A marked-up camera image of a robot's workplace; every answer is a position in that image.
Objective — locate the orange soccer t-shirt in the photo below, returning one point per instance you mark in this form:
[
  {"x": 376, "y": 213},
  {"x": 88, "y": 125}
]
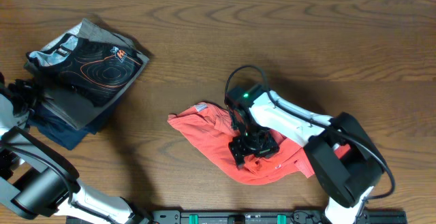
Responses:
[{"x": 208, "y": 128}]

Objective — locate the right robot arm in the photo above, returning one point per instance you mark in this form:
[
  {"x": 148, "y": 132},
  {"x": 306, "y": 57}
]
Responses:
[{"x": 345, "y": 161}]

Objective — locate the black t-shirt orange contour print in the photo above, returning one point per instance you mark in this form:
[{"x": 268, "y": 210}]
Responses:
[{"x": 95, "y": 70}]

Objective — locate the grey folded t-shirt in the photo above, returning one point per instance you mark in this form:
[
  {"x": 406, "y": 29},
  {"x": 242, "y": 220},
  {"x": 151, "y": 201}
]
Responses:
[{"x": 67, "y": 104}]

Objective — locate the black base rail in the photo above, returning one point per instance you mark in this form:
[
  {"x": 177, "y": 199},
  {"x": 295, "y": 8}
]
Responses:
[{"x": 312, "y": 216}]

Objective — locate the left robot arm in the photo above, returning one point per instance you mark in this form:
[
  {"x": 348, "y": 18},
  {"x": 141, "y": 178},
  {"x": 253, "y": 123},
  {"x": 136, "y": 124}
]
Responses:
[{"x": 38, "y": 181}]

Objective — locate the navy blue folded garment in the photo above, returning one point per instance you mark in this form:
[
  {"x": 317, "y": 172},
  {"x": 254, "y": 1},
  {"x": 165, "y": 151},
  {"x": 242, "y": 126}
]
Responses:
[{"x": 57, "y": 130}]

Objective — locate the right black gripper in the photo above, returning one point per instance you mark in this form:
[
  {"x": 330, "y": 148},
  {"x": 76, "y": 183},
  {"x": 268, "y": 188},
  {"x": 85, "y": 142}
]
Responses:
[{"x": 240, "y": 150}]

